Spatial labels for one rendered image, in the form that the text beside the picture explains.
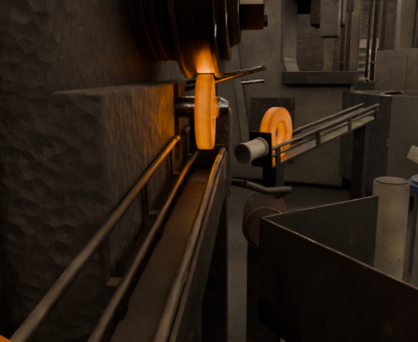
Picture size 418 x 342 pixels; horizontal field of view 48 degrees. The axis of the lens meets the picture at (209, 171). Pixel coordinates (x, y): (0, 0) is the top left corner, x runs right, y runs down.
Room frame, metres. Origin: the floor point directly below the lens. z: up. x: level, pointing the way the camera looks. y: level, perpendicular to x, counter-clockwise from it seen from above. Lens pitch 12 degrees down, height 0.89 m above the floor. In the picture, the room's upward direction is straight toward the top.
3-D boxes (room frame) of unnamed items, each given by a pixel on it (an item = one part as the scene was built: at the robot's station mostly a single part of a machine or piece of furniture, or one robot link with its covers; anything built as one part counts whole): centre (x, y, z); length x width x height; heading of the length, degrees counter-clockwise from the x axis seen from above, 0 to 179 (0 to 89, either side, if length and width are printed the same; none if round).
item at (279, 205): (1.31, -0.16, 0.27); 0.22 x 0.13 x 0.53; 174
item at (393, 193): (1.57, -0.63, 0.26); 0.12 x 0.12 x 0.52
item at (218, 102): (1.00, 0.04, 0.82); 0.17 x 0.04 x 0.04; 84
